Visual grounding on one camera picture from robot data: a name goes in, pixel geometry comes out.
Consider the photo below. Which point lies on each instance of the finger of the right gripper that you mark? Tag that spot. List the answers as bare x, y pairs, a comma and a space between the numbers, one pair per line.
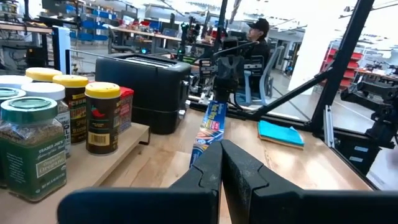
232, 91
219, 93

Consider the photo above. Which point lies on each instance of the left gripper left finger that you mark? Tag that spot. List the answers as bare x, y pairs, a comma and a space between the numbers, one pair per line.
140, 205

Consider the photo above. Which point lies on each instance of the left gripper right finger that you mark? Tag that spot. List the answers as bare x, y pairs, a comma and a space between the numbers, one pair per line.
280, 205

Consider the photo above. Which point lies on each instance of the long blue wrap box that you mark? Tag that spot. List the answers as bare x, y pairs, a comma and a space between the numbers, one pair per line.
210, 130

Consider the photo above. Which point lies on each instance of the yellow-lidded crunchy onion jar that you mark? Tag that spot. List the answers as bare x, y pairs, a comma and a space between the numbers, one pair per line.
74, 102
42, 74
102, 121

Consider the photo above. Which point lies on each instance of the red-lidded smoked paprika tin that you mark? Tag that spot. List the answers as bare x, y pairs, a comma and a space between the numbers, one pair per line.
126, 109

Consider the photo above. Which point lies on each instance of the green-lidded oregano glass jar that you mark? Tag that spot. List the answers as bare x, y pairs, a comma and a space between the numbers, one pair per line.
7, 93
32, 149

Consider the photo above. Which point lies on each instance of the white-lidded glass spice jar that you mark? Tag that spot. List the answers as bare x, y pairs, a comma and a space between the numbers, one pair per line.
49, 93
14, 81

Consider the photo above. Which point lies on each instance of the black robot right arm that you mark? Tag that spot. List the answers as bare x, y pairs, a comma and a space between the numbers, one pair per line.
379, 109

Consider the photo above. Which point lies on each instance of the black background robot arm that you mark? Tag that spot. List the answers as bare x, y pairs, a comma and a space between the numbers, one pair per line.
188, 37

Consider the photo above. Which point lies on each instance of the grey office chair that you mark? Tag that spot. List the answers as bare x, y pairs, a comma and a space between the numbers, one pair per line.
258, 84

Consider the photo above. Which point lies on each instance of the seated person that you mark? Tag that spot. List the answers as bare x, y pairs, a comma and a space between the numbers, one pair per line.
259, 43

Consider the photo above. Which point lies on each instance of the thin black stand pole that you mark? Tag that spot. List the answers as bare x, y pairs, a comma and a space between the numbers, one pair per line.
220, 25

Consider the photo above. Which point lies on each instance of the teal cloth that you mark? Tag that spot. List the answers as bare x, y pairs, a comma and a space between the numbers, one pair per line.
280, 133

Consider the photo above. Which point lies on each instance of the black four-slot toaster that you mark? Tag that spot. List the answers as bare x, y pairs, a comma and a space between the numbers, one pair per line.
146, 90

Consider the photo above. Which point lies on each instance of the wooden workbench grey legs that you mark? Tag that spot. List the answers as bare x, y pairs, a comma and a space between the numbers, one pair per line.
146, 34
25, 28

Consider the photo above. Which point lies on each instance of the red storage bin rack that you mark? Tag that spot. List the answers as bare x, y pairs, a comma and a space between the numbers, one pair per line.
348, 67

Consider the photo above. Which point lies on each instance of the white tower device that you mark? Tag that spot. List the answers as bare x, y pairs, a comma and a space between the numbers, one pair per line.
62, 46

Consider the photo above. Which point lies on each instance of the silver metal bracket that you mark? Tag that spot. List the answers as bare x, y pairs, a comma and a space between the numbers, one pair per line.
328, 127

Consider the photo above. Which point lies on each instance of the black metal rig frame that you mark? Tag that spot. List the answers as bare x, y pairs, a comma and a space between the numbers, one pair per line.
339, 71

